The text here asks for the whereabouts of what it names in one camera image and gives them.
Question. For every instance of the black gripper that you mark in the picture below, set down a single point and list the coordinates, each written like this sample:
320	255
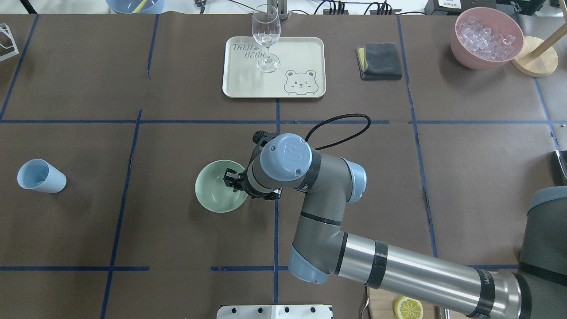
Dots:
233	179

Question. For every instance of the green bowl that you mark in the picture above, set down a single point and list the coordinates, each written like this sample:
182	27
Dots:
211	191

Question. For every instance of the light blue cup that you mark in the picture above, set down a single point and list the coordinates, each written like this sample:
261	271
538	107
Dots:
39	175

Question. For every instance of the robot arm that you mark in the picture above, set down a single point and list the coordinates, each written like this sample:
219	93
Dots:
320	248

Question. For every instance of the blue bowl with fork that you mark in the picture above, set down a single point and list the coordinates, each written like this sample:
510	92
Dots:
136	6

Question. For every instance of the pink bowl of ice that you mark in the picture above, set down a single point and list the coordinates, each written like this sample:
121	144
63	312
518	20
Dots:
485	38

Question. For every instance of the cream bear tray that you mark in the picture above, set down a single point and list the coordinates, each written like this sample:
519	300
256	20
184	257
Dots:
301	74

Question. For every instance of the clear wine glass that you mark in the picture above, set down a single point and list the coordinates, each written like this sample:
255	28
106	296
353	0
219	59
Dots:
266	30

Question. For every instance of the grey yellow folded cloth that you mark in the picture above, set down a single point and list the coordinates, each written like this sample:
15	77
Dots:
379	61

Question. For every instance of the bamboo cutting board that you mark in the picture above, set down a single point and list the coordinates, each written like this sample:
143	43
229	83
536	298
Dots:
382	302

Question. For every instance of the half lemon slice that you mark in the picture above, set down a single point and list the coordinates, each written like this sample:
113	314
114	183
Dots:
408	308

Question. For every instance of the wooden mug tree stand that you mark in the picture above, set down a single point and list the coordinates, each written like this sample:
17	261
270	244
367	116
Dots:
537	57

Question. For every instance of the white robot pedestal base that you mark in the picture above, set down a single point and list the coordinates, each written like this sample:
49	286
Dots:
299	311

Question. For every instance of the white wire cup rack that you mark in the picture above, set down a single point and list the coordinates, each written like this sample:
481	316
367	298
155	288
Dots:
8	46

